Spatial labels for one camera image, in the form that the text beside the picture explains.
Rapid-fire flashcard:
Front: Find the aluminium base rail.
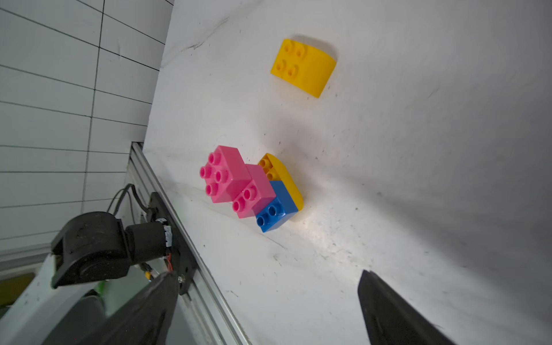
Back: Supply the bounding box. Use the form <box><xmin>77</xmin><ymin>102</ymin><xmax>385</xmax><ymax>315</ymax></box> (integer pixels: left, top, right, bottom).
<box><xmin>128</xmin><ymin>142</ymin><xmax>251</xmax><ymax>344</ymax></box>

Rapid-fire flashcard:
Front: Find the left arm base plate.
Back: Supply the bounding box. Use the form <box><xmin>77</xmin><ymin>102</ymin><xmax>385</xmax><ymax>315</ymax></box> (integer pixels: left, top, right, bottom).
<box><xmin>147</xmin><ymin>192</ymin><xmax>198</xmax><ymax>295</ymax></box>

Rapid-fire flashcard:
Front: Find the yellow curved lego piece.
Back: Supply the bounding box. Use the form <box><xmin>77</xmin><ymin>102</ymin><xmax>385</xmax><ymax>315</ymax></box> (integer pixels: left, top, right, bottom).
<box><xmin>270</xmin><ymin>39</ymin><xmax>336</xmax><ymax>98</ymax></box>

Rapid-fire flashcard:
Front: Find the yellow long lego brick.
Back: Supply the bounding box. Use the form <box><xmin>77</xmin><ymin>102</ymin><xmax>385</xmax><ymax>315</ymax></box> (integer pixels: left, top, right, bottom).
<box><xmin>258</xmin><ymin>153</ymin><xmax>304</xmax><ymax>211</ymax></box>

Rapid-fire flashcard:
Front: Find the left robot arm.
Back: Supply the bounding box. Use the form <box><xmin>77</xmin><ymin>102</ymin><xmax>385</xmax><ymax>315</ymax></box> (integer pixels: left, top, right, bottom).
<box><xmin>1</xmin><ymin>211</ymin><xmax>179</xmax><ymax>344</ymax></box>

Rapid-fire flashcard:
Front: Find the blue lego brick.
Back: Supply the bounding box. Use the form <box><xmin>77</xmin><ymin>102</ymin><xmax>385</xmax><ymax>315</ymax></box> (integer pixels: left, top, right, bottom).
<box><xmin>256</xmin><ymin>181</ymin><xmax>298</xmax><ymax>233</ymax></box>

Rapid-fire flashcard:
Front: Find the pink lego brick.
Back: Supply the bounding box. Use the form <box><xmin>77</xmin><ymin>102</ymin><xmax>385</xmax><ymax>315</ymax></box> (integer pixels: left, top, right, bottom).
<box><xmin>232</xmin><ymin>164</ymin><xmax>276</xmax><ymax>219</ymax></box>
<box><xmin>200</xmin><ymin>145</ymin><xmax>252</xmax><ymax>204</ymax></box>

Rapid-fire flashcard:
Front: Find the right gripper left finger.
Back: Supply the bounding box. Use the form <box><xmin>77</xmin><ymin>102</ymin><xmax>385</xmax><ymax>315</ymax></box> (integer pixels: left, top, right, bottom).
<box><xmin>80</xmin><ymin>272</ymin><xmax>179</xmax><ymax>344</ymax></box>

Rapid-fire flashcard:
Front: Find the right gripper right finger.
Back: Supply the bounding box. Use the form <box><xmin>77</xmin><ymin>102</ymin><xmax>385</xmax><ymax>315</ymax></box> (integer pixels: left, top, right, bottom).
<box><xmin>357</xmin><ymin>270</ymin><xmax>454</xmax><ymax>345</ymax></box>

